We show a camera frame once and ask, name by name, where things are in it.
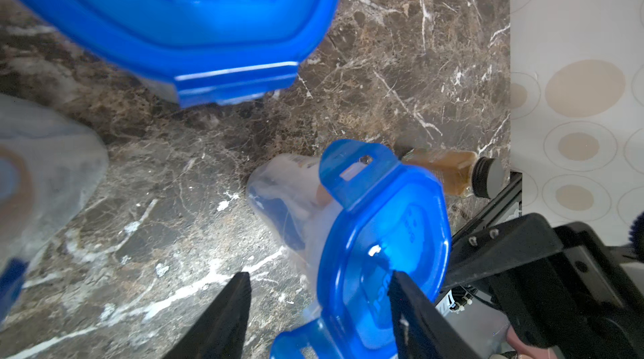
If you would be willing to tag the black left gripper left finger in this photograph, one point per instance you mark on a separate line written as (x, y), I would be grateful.
(221, 330)

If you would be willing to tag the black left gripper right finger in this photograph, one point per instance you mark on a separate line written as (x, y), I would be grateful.
(420, 330)

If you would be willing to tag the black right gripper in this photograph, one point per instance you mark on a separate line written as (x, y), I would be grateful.
(559, 287)

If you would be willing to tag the blue lid container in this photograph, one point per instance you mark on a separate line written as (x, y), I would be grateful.
(350, 219)
(50, 167)
(210, 51)

